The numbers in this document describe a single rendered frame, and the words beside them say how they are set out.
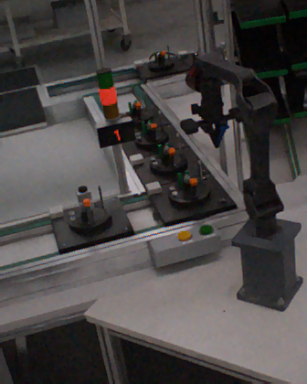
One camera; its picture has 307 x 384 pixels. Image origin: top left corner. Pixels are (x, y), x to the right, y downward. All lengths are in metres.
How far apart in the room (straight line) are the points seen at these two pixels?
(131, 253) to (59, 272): 0.22
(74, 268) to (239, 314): 0.52
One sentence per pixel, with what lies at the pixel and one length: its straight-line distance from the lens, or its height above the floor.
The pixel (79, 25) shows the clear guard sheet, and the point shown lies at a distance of 2.03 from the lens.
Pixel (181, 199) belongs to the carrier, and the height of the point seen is 0.99.
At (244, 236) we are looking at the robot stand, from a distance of 1.77.
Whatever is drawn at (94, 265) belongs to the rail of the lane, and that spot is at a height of 0.92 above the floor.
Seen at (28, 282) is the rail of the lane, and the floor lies 0.92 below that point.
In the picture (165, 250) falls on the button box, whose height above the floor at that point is 0.96.
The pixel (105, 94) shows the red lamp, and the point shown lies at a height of 1.34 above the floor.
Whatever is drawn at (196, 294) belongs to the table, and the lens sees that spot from 1.90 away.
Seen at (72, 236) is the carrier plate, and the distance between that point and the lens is 2.06.
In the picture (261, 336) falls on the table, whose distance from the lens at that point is 1.75.
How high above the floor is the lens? 2.05
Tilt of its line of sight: 29 degrees down
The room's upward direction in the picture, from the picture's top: 9 degrees counter-clockwise
